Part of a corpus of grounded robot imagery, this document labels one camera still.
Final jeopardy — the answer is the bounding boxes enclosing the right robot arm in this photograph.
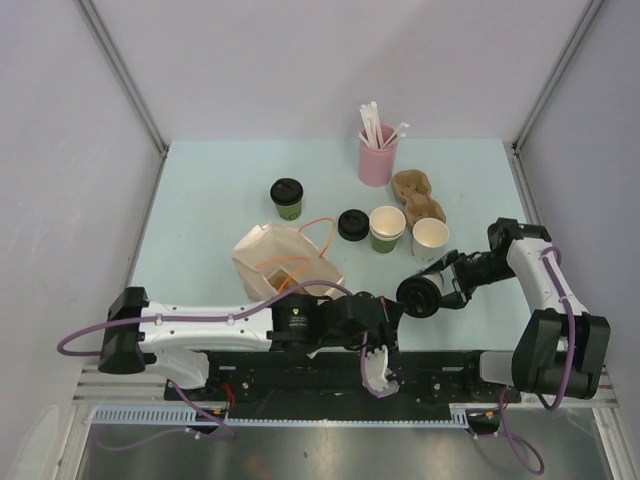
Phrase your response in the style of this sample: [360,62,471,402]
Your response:
[396,218,611,410]

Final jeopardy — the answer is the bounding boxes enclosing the black coffee cup lid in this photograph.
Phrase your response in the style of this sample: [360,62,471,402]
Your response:
[269,178,304,206]

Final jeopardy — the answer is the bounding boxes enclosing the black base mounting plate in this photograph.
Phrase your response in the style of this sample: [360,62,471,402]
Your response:
[181,351,503,403]

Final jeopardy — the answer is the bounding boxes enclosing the pink straw holder cup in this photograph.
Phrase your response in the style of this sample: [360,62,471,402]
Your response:
[358,130,397,187]

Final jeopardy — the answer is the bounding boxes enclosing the white cable duct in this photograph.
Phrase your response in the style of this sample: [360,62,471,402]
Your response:
[92,404,498,429]

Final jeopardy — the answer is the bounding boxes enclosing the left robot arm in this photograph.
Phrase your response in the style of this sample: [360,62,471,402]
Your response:
[98,287,404,400]

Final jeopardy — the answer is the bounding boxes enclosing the brown paper takeout bag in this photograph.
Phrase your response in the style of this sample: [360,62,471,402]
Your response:
[230,217,347,359]

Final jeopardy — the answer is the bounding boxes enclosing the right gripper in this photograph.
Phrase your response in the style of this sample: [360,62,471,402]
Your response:
[417,249,517,309]

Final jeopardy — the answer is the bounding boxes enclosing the brown cardboard cup carrier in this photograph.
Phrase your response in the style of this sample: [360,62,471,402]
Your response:
[391,169,447,228]

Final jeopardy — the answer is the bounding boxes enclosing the stack of black lids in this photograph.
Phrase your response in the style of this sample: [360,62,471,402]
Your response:
[337,209,369,242]

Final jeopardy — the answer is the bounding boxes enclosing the white wrapped straws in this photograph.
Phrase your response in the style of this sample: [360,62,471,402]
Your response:
[359,101,410,151]

